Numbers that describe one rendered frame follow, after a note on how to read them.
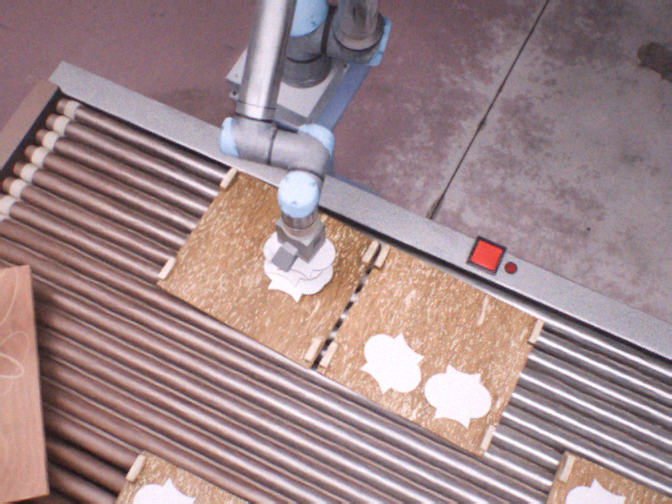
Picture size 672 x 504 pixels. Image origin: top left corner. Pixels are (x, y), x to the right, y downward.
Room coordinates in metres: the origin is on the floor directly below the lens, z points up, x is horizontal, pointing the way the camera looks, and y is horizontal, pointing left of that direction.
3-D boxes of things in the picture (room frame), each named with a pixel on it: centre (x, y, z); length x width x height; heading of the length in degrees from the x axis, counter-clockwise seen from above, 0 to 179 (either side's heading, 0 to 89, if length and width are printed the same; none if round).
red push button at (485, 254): (0.70, -0.36, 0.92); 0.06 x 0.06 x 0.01; 66
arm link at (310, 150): (0.75, 0.07, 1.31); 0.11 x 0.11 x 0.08; 78
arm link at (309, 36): (1.20, 0.09, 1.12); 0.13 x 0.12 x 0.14; 78
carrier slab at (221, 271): (0.65, 0.16, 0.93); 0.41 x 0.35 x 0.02; 63
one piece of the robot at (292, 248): (0.63, 0.09, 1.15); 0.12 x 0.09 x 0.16; 145
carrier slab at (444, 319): (0.47, -0.23, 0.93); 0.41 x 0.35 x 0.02; 64
